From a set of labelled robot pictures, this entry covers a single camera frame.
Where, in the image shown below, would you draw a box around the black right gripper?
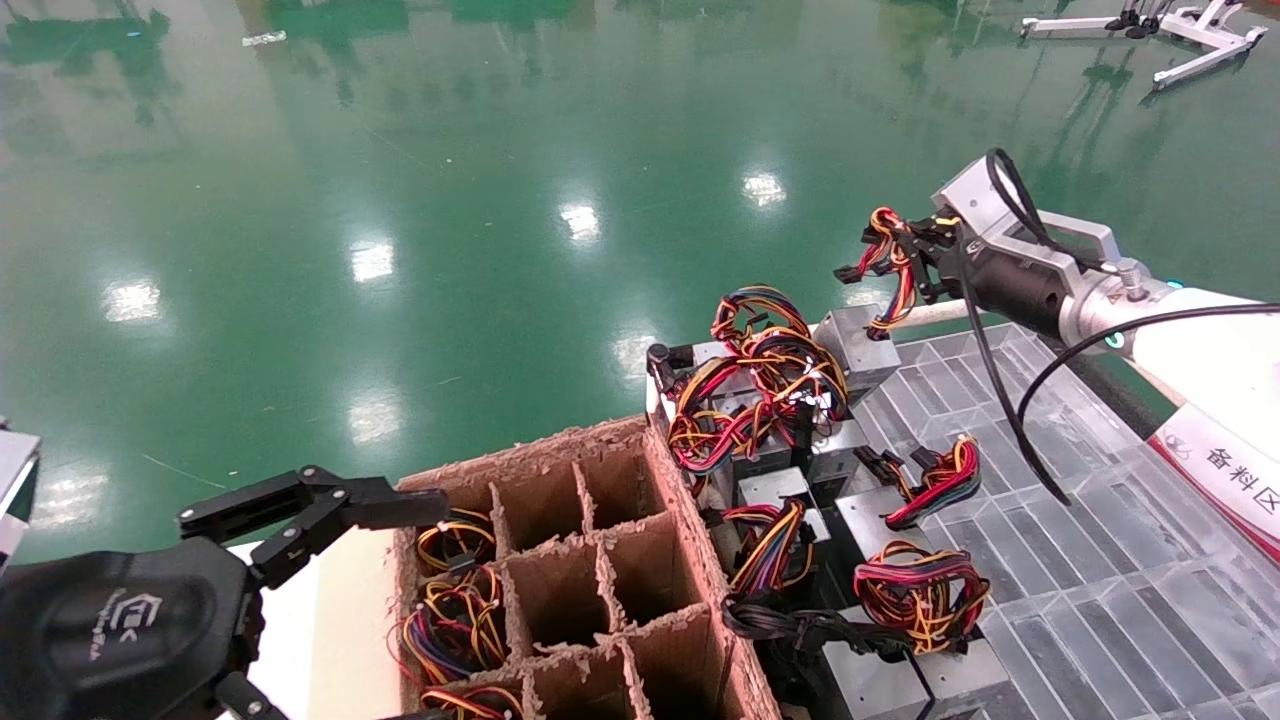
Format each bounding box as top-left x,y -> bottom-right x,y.
900,213 -> 1069,339

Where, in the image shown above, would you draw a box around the grey power supply black cables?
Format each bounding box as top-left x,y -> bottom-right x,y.
720,595 -> 933,720

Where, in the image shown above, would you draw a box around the grey power supply box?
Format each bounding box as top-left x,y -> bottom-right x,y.
808,420 -> 869,486

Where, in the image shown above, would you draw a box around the brown divided cardboard box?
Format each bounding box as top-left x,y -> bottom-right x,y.
385,415 -> 783,720

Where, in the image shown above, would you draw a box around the white metal stand base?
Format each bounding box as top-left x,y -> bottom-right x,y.
1020,0 -> 1269,93

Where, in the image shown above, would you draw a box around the white tube cart frame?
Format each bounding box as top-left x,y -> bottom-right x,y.
645,298 -> 976,433

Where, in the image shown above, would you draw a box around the black foam strip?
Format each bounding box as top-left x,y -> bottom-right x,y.
1070,345 -> 1176,433

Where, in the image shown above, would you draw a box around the clear plastic grid tray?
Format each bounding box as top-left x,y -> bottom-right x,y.
840,320 -> 1280,720

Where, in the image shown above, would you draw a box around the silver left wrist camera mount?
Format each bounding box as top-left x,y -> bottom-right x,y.
0,430 -> 43,571

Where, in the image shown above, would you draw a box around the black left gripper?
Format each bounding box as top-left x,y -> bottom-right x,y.
0,465 -> 451,720

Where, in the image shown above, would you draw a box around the white sign with red border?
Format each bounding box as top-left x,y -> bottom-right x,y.
1148,425 -> 1280,563

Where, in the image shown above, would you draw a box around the grey power supply colourful cables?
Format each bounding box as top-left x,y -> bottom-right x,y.
388,568 -> 509,686
853,540 -> 1013,720
665,355 -> 801,473
415,510 -> 498,578
420,685 -> 523,720
712,285 -> 813,346
815,207 -> 941,401
740,333 -> 851,426
722,465 -> 833,599
835,435 -> 983,576

